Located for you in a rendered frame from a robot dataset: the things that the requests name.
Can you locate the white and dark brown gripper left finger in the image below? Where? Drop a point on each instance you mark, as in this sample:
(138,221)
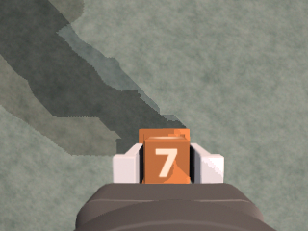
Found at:
(128,168)

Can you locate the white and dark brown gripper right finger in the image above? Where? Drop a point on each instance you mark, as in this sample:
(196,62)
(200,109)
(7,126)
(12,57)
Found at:
(205,167)

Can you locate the orange cube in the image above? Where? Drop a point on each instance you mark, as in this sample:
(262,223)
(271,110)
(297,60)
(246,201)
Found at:
(166,160)

